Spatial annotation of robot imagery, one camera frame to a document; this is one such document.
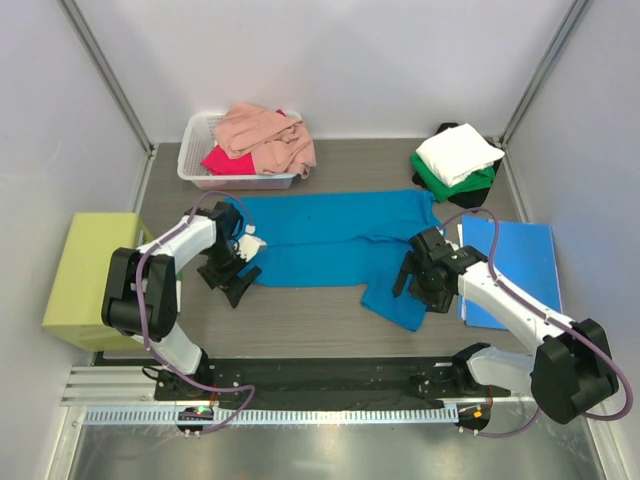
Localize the white folded t shirt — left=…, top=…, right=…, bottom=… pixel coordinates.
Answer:
left=416, top=123, right=505, bottom=187

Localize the white plastic basket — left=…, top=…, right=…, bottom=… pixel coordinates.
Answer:
left=177, top=111, right=296, bottom=191

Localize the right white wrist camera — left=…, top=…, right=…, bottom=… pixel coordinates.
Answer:
left=445, top=239, right=460, bottom=251

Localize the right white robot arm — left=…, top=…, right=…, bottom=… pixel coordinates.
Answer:
left=392, top=228, right=627, bottom=424

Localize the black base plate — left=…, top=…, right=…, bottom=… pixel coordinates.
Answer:
left=132, top=357, right=510, bottom=435

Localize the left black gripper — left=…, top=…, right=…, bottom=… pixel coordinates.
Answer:
left=198, top=243, right=260, bottom=306

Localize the blue folder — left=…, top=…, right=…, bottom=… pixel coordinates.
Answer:
left=458, top=216, right=562, bottom=330

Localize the yellow green box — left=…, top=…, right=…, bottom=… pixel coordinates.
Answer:
left=42, top=213, right=151, bottom=352

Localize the white slotted cable duct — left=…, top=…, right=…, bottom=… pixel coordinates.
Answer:
left=84, top=404, right=458, bottom=427

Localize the blue t shirt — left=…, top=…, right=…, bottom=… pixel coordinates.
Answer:
left=233, top=190, right=440, bottom=332

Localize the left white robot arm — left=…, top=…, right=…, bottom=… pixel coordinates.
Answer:
left=101, top=202, right=267, bottom=400

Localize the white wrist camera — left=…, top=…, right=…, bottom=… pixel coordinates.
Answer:
left=445, top=239, right=460, bottom=251
left=236, top=224, right=268, bottom=263

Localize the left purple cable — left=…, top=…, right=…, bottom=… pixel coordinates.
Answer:
left=134, top=190, right=256, bottom=434

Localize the red t shirt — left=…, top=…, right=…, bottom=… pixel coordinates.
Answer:
left=201, top=103, right=294, bottom=175

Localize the pink t shirt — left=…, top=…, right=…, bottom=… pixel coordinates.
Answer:
left=213, top=103, right=316, bottom=178

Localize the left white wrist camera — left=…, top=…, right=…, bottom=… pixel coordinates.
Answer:
left=236, top=224, right=268, bottom=263

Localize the aluminium rail frame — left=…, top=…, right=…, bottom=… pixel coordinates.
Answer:
left=62, top=357, right=516, bottom=411

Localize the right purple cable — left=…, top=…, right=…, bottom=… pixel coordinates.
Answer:
left=437, top=206, right=635, bottom=438

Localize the purple cable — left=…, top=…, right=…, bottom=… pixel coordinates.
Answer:
left=134, top=190, right=256, bottom=434
left=437, top=206, right=635, bottom=438

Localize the black folded t shirt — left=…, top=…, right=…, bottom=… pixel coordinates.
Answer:
left=410, top=122, right=501, bottom=212

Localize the green folded t shirt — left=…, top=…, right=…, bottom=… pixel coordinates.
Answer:
left=409, top=152, right=496, bottom=204

